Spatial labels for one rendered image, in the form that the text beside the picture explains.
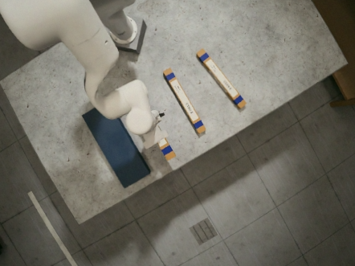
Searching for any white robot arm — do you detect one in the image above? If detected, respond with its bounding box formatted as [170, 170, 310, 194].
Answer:
[0, 0, 169, 149]

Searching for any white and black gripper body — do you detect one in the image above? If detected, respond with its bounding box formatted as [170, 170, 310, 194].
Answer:
[152, 110, 162, 124]

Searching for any dark blue rectangular slab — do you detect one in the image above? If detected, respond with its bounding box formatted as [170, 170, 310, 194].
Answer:
[82, 108, 151, 188]

